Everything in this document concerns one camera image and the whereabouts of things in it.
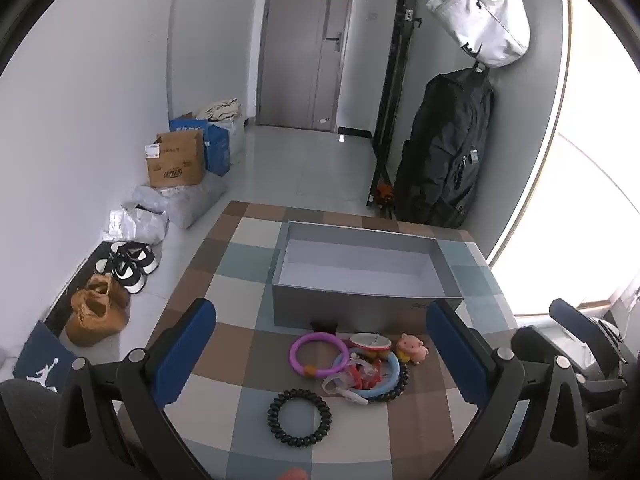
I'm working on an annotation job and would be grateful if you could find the black floor mat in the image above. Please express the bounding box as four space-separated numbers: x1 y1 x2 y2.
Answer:
42 240 132 337

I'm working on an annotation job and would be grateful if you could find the beige cloth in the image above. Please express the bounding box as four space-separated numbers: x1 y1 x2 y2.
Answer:
196 97 242 122

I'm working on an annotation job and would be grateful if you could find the blue white carton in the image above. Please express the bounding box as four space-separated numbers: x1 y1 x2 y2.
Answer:
204 124 232 177

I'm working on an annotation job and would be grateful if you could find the black metal rack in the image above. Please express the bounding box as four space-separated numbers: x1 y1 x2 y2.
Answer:
366 0 424 211

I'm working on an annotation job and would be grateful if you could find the blue plastic ring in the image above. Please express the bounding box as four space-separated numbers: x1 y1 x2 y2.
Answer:
332 349 401 400

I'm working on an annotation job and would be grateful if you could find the black beaded bracelet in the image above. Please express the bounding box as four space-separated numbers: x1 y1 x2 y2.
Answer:
370 362 411 404

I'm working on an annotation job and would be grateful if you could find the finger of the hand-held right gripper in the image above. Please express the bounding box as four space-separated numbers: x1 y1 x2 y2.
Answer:
549 299 626 363
511 326 581 376

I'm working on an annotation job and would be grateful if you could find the red white round ornament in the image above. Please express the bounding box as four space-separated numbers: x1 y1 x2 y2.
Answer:
349 332 392 361

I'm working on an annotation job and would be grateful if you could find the grey plastic bag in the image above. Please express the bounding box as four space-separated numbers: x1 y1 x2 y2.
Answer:
122 175 228 230

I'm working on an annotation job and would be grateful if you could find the grey door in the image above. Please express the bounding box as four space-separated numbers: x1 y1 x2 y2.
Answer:
256 0 359 132

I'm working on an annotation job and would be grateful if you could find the navy bag with white logo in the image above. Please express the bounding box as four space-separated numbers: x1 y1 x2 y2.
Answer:
12 321 79 394

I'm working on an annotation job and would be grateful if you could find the brown shoe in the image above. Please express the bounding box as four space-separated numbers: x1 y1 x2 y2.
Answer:
65 287 132 347
85 273 132 307

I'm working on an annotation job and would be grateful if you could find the white plastic bag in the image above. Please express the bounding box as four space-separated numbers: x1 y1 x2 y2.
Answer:
103 207 169 246

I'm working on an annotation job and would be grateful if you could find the red hair clip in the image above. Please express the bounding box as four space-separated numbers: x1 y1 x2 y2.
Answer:
345 360 386 391

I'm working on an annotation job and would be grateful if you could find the pink pig toy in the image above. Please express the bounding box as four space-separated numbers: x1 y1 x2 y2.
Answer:
396 334 430 365

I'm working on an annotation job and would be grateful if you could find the blue cardboard box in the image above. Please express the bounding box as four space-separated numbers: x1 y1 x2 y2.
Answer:
169 113 209 135

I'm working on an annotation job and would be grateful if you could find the purple plastic ring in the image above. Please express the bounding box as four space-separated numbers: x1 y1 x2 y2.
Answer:
288 332 351 379

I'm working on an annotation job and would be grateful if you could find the black white sandal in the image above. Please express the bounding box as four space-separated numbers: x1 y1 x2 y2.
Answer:
112 255 159 295
96 241 152 275

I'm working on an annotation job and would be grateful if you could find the transparent hair clip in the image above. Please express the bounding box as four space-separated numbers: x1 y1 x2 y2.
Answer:
322 371 371 406

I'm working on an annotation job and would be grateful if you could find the black coil hair tie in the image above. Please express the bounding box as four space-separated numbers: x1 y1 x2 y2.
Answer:
267 389 332 448

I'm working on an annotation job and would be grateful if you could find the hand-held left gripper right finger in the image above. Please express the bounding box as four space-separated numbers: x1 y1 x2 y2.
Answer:
425 300 591 480

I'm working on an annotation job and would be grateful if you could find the black backpack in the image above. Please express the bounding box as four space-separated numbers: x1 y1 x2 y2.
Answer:
394 67 497 229

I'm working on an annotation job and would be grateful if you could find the brown cardboard box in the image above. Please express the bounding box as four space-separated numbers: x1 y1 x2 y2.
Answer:
145 130 207 189

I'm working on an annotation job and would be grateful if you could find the grey cardboard box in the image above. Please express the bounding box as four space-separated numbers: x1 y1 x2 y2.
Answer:
271 220 466 335

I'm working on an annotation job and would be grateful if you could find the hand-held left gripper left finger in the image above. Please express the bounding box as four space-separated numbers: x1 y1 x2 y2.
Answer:
52 298 217 480

